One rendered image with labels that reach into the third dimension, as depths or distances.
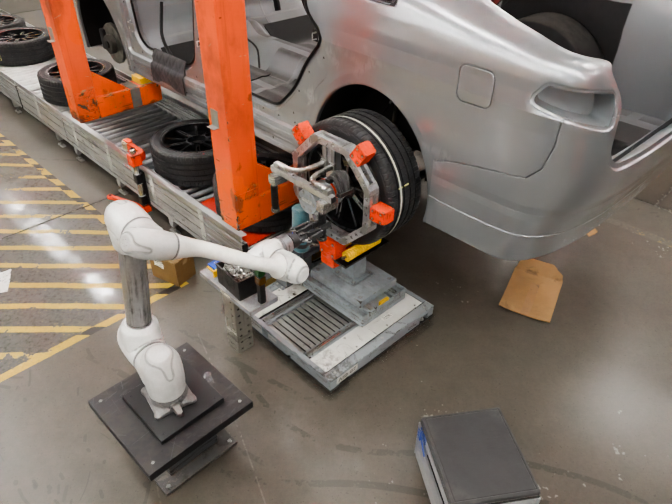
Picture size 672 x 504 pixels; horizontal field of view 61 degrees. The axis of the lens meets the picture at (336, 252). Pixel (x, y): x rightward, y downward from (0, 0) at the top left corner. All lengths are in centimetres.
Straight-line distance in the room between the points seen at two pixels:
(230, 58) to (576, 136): 151
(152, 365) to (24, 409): 101
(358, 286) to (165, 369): 127
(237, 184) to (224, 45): 70
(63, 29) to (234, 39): 196
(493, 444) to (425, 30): 168
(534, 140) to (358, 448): 154
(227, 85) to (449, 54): 102
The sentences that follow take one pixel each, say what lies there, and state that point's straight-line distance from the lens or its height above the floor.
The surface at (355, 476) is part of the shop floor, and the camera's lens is 268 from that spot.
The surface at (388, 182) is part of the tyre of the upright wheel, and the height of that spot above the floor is 99.
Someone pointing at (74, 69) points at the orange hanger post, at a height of 91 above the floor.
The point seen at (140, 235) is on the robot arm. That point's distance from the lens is 203.
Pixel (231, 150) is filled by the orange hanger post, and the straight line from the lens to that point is 290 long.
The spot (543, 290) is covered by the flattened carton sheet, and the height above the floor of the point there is 1.
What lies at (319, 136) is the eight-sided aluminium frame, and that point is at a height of 112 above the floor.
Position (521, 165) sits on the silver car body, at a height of 122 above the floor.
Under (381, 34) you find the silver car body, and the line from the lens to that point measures 267.
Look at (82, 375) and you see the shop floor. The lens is 327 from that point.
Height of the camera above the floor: 227
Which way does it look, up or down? 36 degrees down
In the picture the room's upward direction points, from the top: 1 degrees clockwise
